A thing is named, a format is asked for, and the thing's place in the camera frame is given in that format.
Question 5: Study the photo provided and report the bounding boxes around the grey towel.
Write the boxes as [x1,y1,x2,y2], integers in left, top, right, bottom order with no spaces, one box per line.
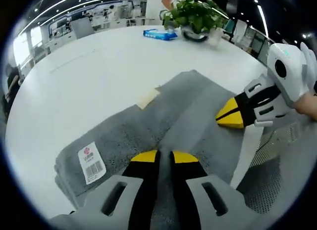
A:
[54,69,248,230]

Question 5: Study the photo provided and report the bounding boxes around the person's right hand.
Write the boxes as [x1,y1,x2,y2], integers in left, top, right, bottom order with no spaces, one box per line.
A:
[294,92,317,122]

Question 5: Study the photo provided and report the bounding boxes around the grey mesh chair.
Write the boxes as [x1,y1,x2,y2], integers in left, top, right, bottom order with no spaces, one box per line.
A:
[235,116,313,216]

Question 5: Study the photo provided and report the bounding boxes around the clear glass vase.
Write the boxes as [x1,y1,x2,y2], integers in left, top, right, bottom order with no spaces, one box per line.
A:
[209,27,223,46]

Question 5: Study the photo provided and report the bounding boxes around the grey black round pot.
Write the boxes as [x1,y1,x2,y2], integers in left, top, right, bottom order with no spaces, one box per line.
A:
[180,26,211,43]

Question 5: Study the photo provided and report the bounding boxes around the green leafy plant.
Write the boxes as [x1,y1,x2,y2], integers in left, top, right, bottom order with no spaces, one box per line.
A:
[159,0,230,34]

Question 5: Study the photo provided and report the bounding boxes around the blue wet wipes packet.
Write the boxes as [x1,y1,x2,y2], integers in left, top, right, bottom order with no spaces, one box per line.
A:
[143,29,178,42]

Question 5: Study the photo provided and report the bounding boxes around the white table cable flap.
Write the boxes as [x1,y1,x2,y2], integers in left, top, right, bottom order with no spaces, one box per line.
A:
[49,49,96,74]

